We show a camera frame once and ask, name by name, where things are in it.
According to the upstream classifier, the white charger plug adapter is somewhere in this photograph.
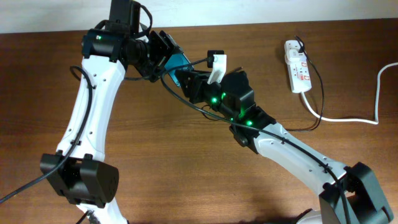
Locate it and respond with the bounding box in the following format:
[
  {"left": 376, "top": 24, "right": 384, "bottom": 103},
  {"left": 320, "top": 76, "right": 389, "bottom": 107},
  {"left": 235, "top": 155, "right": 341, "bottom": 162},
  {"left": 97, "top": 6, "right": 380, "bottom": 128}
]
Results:
[{"left": 285, "top": 49, "right": 307, "bottom": 65}]

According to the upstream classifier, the white power strip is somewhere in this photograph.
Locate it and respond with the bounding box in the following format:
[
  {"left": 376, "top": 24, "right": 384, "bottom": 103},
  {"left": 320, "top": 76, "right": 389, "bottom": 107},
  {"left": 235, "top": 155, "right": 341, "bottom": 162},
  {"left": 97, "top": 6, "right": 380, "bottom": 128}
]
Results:
[{"left": 284, "top": 40, "right": 312, "bottom": 93}]

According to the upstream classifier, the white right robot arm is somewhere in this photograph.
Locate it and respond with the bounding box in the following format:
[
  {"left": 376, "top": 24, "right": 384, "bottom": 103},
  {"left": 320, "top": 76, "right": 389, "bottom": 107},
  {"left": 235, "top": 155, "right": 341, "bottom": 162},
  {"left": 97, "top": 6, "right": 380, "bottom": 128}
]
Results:
[{"left": 175, "top": 70, "right": 394, "bottom": 223}]

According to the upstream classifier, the black charging cable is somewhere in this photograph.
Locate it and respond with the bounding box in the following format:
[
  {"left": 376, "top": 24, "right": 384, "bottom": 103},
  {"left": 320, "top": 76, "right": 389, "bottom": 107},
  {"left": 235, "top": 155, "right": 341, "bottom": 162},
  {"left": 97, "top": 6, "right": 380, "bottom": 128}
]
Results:
[{"left": 229, "top": 35, "right": 325, "bottom": 132}]

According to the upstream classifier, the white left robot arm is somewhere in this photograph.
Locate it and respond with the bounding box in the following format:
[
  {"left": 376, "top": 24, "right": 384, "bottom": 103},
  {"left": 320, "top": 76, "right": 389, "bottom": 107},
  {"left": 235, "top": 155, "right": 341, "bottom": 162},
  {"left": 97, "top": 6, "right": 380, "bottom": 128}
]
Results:
[{"left": 40, "top": 1, "right": 178, "bottom": 223}]

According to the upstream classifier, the white power strip cord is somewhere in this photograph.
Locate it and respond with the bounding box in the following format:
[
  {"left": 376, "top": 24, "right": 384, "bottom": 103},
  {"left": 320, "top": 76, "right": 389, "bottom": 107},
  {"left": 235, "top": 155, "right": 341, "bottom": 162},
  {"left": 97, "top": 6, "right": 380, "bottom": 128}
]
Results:
[{"left": 299, "top": 62, "right": 398, "bottom": 126}]

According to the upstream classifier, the smartphone with cyan screen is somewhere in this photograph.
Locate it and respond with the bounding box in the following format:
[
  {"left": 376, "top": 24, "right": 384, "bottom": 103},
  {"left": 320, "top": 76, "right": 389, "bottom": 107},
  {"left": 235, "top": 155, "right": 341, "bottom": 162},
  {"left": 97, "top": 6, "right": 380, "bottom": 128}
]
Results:
[{"left": 164, "top": 53, "right": 190, "bottom": 87}]

